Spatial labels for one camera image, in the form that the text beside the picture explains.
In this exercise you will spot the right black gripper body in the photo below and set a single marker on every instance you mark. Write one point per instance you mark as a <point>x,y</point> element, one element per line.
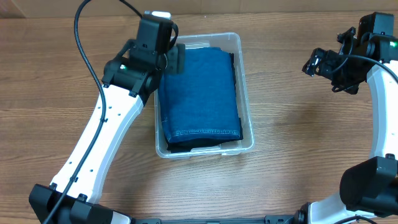
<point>315,62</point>

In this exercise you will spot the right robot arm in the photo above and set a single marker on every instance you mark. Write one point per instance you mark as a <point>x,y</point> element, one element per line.
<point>367,54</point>

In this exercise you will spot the black cloth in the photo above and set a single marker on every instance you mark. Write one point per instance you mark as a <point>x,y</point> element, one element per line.
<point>199,144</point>

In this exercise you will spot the blue denim cloth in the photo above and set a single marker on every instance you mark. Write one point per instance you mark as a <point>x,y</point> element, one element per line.
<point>200,96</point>

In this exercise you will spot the clear plastic container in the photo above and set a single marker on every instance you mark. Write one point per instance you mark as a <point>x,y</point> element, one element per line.
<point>228,42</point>

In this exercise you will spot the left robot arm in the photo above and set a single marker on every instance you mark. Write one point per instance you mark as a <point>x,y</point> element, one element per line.
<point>129,79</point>

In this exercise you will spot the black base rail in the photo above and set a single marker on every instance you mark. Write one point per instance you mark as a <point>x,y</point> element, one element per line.
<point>268,219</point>

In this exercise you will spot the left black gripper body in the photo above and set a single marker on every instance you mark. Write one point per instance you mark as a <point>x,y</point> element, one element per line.
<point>163,65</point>

